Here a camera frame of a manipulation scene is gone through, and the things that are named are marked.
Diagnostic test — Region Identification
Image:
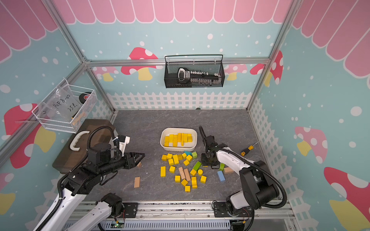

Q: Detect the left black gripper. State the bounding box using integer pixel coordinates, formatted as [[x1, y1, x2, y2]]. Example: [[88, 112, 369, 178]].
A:
[[100, 151, 145, 176]]

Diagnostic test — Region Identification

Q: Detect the long yellow block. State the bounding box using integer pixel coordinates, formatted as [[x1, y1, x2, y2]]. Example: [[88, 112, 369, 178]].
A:
[[164, 136, 170, 147], [172, 135, 178, 147]]

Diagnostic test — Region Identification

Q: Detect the yellow plank block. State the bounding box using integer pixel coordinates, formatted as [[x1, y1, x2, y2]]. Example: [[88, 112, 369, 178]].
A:
[[169, 134, 174, 143]]

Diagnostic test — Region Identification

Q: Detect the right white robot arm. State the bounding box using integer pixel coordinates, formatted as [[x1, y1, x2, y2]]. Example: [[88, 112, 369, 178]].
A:
[[199, 126, 288, 231]]

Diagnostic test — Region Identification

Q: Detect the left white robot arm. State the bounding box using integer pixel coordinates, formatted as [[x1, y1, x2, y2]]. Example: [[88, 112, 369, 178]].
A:
[[35, 126, 145, 231]]

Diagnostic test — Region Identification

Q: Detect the green rectangular block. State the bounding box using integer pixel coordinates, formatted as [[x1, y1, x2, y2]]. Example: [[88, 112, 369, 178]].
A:
[[219, 163, 225, 171]]

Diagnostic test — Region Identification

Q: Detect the flat wooden block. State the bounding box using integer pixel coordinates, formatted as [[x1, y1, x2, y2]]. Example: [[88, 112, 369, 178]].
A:
[[134, 177, 141, 188]]

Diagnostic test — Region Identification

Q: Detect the tan wooden cube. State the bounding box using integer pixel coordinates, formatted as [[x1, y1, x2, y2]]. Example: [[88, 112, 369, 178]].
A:
[[224, 167, 234, 174]]

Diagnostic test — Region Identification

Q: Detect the light blue block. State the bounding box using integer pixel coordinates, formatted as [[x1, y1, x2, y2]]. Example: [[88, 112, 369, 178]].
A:
[[217, 171, 225, 182]]

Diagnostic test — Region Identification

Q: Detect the yellow arch block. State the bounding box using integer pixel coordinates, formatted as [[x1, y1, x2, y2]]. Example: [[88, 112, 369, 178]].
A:
[[191, 177, 198, 189]]

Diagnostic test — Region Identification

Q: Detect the right natural wooden plank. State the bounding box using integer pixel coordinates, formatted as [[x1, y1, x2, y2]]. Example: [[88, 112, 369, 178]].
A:
[[184, 168, 191, 182]]

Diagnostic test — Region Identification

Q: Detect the natural wooden plank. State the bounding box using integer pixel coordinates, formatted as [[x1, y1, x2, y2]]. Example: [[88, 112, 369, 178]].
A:
[[184, 168, 191, 182], [178, 167, 186, 180]]

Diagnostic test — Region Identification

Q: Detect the large yellow front block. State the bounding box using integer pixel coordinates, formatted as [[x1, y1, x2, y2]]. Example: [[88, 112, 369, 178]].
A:
[[160, 166, 166, 178]]

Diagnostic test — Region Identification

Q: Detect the left natural wooden plank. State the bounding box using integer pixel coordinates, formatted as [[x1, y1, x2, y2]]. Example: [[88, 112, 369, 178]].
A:
[[178, 167, 186, 180]]

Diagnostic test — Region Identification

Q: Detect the yellow upright rectangular block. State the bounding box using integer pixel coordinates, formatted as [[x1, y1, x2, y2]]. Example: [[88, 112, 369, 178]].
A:
[[172, 155, 179, 165]]

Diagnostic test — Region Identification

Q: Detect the white plastic tub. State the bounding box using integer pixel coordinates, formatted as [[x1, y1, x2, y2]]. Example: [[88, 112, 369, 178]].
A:
[[160, 128, 197, 152]]

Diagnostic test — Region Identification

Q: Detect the yellow black screwdriver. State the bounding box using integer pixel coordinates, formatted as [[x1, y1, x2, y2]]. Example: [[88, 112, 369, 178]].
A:
[[240, 141, 259, 157]]

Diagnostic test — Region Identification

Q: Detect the socket wrench set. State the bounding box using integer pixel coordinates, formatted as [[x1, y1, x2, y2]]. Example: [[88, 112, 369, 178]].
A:
[[177, 68, 223, 87]]

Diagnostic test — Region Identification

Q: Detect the black tape roll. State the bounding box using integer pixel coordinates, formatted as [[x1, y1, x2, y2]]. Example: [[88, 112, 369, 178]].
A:
[[79, 92, 91, 104]]

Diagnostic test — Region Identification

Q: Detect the brown toolbox with white handle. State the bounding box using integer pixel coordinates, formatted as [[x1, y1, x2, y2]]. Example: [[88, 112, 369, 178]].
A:
[[52, 119, 117, 174]]

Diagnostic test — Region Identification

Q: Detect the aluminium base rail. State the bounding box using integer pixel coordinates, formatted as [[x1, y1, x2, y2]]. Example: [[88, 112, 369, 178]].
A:
[[57, 200, 293, 231]]

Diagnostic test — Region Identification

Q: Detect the clear wall-mounted bin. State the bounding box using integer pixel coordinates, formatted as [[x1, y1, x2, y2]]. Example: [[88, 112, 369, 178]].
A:
[[32, 79, 98, 133]]

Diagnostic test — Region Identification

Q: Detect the black wire mesh basket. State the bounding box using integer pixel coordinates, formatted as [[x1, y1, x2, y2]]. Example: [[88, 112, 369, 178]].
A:
[[164, 54, 225, 88]]

